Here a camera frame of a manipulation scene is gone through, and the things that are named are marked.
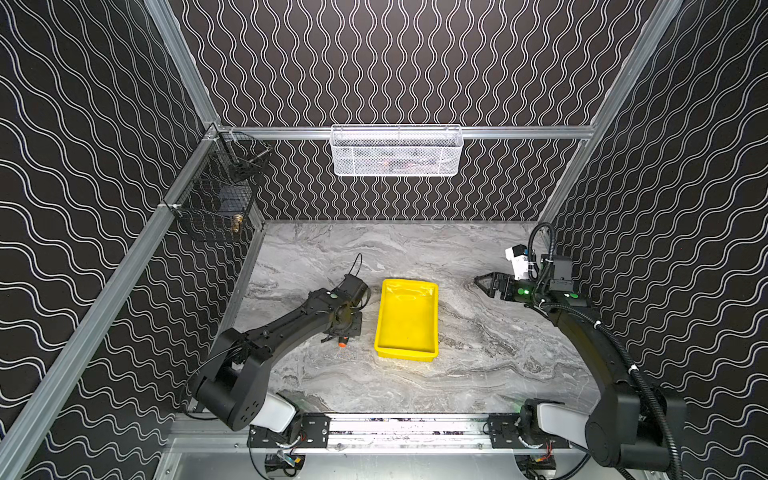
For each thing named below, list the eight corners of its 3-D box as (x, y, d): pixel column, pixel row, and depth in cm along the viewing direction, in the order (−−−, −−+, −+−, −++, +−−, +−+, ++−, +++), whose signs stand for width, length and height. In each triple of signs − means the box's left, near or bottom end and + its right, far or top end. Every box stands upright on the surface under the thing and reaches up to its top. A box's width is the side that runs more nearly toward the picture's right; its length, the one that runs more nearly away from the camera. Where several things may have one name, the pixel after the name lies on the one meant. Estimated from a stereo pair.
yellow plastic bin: (375, 361, 88) (374, 351, 82) (377, 291, 104) (376, 279, 98) (442, 361, 88) (446, 351, 82) (434, 291, 104) (436, 279, 98)
